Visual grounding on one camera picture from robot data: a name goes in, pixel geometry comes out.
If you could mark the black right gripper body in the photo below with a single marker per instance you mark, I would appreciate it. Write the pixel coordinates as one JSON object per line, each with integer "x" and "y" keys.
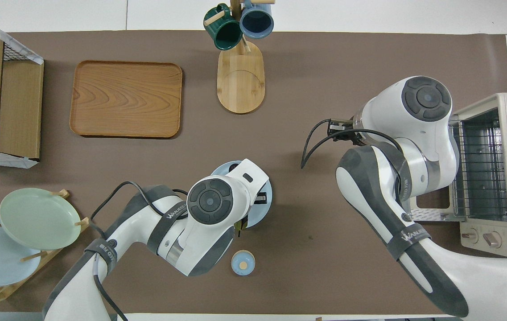
{"x": 350, "y": 130}

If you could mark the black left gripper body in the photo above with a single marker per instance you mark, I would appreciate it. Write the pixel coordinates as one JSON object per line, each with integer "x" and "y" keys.
{"x": 262, "y": 199}

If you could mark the glass oven door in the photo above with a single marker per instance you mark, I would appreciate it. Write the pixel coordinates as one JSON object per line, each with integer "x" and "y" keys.
{"x": 436, "y": 215}

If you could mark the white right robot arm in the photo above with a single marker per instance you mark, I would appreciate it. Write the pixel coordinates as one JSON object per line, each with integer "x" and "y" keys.
{"x": 414, "y": 133}

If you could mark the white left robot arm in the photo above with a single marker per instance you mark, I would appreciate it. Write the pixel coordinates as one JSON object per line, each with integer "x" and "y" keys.
{"x": 191, "y": 232}

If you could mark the brown table mat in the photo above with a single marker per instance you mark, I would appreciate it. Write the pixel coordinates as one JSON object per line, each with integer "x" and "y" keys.
{"x": 280, "y": 89}

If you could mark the small blue bell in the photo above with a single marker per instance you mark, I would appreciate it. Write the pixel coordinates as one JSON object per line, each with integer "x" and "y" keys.
{"x": 243, "y": 264}

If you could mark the wooden mug tree stand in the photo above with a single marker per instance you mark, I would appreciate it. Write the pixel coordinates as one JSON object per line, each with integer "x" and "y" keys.
{"x": 241, "y": 84}

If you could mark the blue mug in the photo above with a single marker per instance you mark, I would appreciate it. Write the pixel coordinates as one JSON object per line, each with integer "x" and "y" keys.
{"x": 257, "y": 22}

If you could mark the dark green mug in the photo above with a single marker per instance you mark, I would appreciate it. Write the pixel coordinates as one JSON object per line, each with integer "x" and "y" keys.
{"x": 226, "y": 33}

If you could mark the brown wooden tray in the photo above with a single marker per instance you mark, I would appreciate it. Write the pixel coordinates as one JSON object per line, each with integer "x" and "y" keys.
{"x": 126, "y": 99}

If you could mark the wooden plate rack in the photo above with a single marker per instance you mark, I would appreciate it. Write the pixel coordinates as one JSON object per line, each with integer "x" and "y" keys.
{"x": 81, "y": 223}

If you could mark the pale green plate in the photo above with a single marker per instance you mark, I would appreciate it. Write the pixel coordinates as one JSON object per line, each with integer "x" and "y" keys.
{"x": 39, "y": 218}

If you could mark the white patterned cloth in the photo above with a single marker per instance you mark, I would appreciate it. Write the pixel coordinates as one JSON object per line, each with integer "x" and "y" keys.
{"x": 3, "y": 158}

